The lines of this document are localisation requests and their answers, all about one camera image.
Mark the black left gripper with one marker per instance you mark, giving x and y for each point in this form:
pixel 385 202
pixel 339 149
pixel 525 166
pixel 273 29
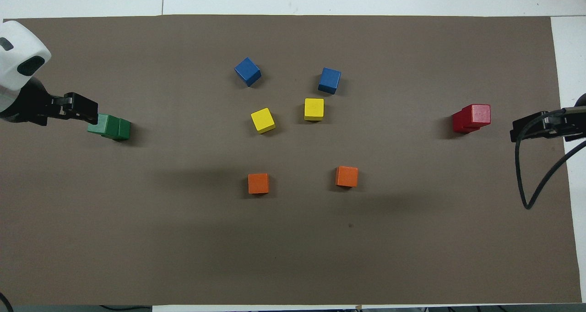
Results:
pixel 29 106

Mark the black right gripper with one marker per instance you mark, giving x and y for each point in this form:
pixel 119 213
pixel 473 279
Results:
pixel 577 120

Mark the green wooden cube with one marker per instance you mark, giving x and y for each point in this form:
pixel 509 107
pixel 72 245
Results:
pixel 124 130
pixel 100 124

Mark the red wooden cube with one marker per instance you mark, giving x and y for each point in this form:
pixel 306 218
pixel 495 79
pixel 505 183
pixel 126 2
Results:
pixel 458 122
pixel 480 114

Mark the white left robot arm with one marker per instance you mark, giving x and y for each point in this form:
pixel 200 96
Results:
pixel 16 51

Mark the blue wooden cube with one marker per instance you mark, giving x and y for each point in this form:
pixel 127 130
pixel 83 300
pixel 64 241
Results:
pixel 329 80
pixel 247 71

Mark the yellow wooden cube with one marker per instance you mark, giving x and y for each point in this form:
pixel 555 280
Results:
pixel 263 120
pixel 314 108

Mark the orange wooden cube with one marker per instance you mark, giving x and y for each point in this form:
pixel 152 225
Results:
pixel 258 183
pixel 346 175

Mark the brown table mat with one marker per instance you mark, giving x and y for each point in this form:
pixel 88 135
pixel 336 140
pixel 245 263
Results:
pixel 293 248

